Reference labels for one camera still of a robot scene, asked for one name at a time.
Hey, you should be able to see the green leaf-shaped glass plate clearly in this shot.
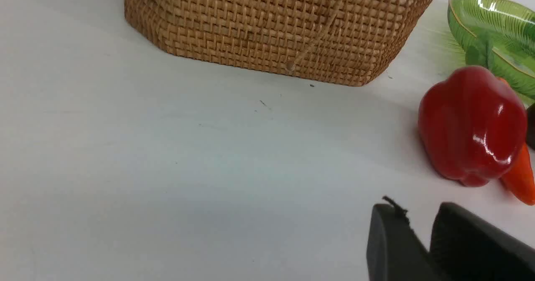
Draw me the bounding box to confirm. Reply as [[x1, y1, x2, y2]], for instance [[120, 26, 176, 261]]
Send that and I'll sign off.
[[447, 0, 535, 105]]

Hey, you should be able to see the woven wicker basket green lining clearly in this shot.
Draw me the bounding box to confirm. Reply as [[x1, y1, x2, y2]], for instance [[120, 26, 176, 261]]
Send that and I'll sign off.
[[124, 0, 433, 87]]

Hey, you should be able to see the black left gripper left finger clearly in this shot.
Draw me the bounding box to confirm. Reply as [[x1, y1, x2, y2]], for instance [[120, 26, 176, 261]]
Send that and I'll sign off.
[[367, 196, 443, 281]]

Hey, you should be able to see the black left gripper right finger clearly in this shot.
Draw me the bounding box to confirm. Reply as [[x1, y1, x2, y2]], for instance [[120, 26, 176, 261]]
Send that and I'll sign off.
[[430, 202, 535, 281]]

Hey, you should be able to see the dark purple mangosteen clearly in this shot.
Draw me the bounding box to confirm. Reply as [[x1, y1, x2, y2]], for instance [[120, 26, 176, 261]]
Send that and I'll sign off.
[[526, 103, 535, 150]]

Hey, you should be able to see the orange carrot with leaves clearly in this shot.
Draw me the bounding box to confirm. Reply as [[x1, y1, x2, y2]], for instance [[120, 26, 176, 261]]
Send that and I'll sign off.
[[501, 142, 535, 206]]

